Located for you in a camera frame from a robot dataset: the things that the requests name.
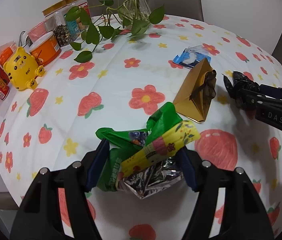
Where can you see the grey chair left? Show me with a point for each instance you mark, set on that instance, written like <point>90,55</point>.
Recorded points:
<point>98,7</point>

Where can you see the small white desk fan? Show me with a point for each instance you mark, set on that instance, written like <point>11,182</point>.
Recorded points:
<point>24,40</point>

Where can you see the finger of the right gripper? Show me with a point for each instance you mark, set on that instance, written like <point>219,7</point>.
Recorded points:
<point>270,91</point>
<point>246,98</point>

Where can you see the orange packet in box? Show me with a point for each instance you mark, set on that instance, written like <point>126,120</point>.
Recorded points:
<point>6,51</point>

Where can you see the glass vase with plant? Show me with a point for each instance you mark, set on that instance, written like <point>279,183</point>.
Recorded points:
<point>131,13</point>

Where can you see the orange round tub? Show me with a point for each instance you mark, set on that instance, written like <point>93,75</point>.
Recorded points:
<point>46,49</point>

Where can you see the grey chair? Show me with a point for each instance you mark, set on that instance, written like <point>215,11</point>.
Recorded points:
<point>98,7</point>
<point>183,8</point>

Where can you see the gold lid glass jar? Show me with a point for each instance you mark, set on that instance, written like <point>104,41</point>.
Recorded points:
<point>55,21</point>

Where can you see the yellow tiger figurine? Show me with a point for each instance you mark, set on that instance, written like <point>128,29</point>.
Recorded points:
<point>23,69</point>

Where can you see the grey chair right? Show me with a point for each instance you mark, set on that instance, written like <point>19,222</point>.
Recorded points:
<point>183,8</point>

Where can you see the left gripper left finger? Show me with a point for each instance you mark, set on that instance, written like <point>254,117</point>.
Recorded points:
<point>39,215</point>

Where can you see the gold triangular gift box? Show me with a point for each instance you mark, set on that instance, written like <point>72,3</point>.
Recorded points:
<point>197,92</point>

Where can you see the pink bowl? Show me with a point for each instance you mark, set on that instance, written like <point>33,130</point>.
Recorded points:
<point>40,30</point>

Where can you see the strawberry flower tablecloth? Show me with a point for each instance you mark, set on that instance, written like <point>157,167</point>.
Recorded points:
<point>122,86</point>

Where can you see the green yellow snack bag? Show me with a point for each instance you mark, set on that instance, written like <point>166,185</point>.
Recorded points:
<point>142,161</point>

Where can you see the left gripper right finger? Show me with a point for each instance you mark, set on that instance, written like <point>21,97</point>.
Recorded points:
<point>244,215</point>

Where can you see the blue clear blister pack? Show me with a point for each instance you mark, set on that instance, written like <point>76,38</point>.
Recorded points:
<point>192,56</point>

